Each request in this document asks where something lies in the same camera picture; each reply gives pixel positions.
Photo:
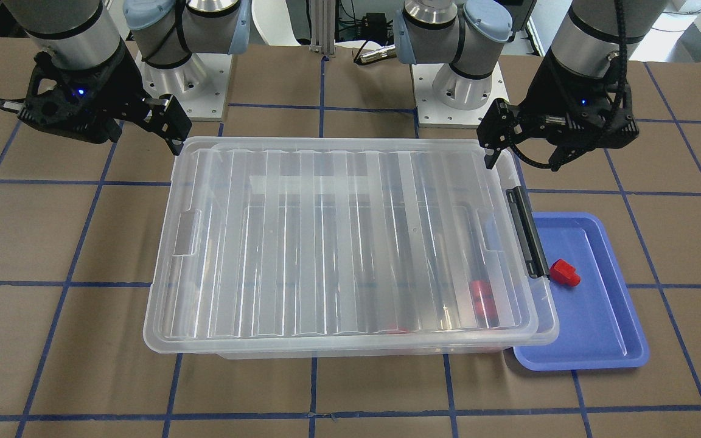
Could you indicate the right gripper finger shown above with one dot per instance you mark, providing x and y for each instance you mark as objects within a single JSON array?
[
  {"x": 14, "y": 106},
  {"x": 167, "y": 119}
]

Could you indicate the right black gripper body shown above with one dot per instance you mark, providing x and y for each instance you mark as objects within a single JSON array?
[{"x": 120, "y": 90}]

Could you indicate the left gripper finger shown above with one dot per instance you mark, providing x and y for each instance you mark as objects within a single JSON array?
[{"x": 500, "y": 130}]

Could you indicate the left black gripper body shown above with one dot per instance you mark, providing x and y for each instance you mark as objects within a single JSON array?
[{"x": 550, "y": 92}]

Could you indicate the red block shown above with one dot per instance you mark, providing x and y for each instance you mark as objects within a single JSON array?
[
  {"x": 484, "y": 303},
  {"x": 564, "y": 273},
  {"x": 395, "y": 331}
]

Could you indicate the clear plastic box lid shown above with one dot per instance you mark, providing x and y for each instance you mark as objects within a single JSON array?
[{"x": 344, "y": 243}]

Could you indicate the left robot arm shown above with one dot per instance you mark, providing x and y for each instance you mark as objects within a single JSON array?
[{"x": 470, "y": 38}]

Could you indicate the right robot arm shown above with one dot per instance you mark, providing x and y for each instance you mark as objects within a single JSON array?
[{"x": 82, "y": 34}]

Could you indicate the red block in box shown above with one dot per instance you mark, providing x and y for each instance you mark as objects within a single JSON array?
[
  {"x": 484, "y": 303},
  {"x": 395, "y": 331}
]

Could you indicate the clear plastic storage box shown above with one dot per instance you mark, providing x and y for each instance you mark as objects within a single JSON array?
[{"x": 387, "y": 350}]

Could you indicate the white chair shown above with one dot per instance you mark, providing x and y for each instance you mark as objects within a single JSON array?
[{"x": 272, "y": 21}]

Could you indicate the blue plastic tray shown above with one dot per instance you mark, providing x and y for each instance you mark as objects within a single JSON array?
[{"x": 598, "y": 325}]

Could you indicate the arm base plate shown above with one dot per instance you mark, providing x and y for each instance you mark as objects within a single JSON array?
[
  {"x": 445, "y": 99},
  {"x": 200, "y": 85}
]

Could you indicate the aluminium frame post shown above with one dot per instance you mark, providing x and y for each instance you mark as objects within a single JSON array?
[{"x": 322, "y": 22}]

